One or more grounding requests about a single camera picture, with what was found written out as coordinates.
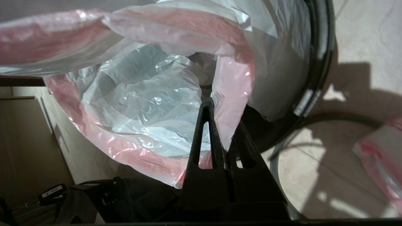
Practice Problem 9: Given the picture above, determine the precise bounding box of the black round trash bin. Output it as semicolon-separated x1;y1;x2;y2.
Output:
240;0;336;154

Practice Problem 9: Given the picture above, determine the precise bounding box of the white red plastic bag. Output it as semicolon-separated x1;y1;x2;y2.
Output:
0;0;311;189

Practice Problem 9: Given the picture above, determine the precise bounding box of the used white pink-rimmed trash bag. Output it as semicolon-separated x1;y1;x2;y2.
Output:
352;117;402;214

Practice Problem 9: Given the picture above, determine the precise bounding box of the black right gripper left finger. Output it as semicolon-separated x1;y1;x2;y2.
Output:
177;97;229;221

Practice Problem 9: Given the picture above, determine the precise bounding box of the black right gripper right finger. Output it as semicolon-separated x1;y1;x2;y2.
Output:
226;121;290;221

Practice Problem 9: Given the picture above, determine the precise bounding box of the black tag white label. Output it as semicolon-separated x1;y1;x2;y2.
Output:
38;183;67;204

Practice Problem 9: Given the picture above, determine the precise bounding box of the grey bin retaining ring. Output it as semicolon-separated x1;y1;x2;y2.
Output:
269;114;388;221

